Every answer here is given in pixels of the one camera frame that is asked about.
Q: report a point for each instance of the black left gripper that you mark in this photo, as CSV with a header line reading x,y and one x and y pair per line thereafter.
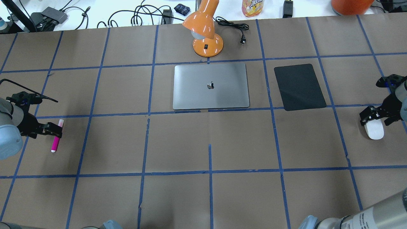
x,y
28,122

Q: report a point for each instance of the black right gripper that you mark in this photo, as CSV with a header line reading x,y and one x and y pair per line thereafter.
x,y
391,105

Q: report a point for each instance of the pink marker pen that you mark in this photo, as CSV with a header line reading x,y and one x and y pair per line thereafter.
x,y
57,139

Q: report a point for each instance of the white computer mouse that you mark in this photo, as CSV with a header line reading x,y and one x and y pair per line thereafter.
x,y
375,132

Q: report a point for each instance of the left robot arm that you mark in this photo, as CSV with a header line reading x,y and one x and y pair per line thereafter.
x,y
17,122

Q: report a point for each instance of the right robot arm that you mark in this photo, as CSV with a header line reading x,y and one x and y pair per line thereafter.
x,y
389,213

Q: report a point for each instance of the black mousepad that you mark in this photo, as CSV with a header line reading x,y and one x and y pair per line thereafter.
x,y
299,87

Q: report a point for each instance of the silver laptop notebook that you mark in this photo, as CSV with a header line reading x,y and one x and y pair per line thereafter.
x,y
210,86

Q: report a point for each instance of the orange cylindrical container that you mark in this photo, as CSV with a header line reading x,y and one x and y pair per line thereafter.
x,y
351,7

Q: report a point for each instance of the grey usb hub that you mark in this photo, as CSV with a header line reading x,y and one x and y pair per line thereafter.
x,y
57,15

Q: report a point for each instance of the black power adapter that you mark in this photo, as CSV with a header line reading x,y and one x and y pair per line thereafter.
x,y
287,9

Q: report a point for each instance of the yellow drink bottle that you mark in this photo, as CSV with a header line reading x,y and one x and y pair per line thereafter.
x,y
252,8

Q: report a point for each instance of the dark blue pouch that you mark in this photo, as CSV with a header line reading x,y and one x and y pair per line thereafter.
x,y
182,9

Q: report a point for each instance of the orange desk lamp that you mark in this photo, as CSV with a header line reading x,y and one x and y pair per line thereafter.
x,y
206,42

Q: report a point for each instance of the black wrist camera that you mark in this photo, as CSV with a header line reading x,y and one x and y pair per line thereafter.
x,y
392,81

